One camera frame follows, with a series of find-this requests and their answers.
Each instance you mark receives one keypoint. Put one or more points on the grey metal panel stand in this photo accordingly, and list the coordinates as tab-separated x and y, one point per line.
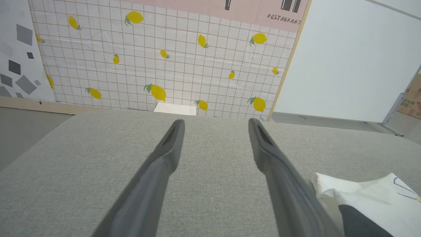
393	113

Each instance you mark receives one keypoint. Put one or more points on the white partition board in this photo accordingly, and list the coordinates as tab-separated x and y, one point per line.
345	59

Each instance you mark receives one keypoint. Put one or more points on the white rectangular block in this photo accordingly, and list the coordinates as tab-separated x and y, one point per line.
174	108

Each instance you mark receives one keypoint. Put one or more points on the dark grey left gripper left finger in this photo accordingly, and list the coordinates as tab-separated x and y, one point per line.
151	177

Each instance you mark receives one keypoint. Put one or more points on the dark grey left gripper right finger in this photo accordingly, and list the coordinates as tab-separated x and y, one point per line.
289	191

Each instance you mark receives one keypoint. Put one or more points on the white and black t-shirt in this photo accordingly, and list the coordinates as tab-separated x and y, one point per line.
378	197

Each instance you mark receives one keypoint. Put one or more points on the brown printed cardboard box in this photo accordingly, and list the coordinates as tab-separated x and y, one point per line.
412	98

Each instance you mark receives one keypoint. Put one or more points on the grey terrazzo print backdrop panel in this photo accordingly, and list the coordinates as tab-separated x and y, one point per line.
16	49

